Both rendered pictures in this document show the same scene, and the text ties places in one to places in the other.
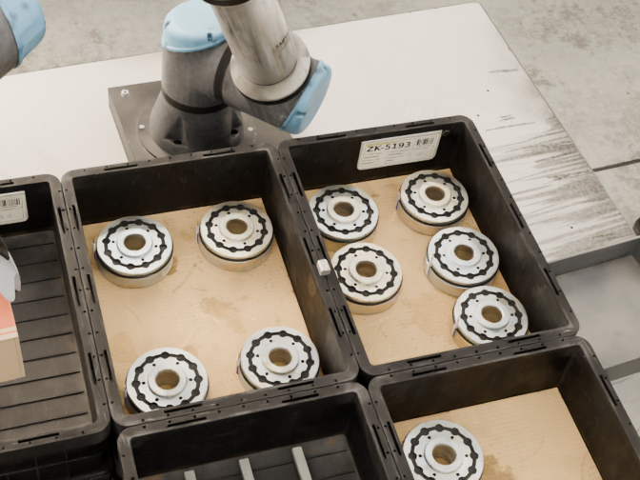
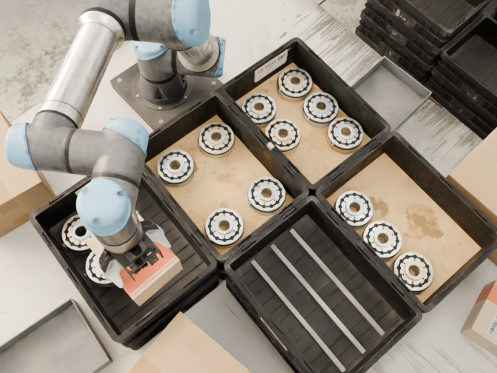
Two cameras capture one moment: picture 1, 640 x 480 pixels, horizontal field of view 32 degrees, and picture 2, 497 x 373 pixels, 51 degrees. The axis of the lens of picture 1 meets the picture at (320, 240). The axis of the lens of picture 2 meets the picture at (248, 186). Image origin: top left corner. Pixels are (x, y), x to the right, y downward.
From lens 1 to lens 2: 38 cm
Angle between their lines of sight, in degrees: 19
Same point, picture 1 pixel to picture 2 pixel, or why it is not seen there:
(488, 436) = (365, 188)
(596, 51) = not seen: outside the picture
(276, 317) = (252, 172)
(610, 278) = (376, 81)
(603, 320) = (381, 103)
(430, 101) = (259, 21)
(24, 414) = not seen: hidden behind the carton
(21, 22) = (141, 140)
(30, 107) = not seen: hidden behind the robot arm
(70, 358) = (174, 232)
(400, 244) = (288, 111)
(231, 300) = (229, 172)
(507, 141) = (303, 28)
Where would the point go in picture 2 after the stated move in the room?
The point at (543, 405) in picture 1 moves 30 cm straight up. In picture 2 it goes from (381, 163) to (416, 108)
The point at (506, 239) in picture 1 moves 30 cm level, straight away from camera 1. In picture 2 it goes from (337, 92) to (330, 10)
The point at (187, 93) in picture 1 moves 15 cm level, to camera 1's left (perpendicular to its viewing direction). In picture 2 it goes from (158, 75) to (107, 86)
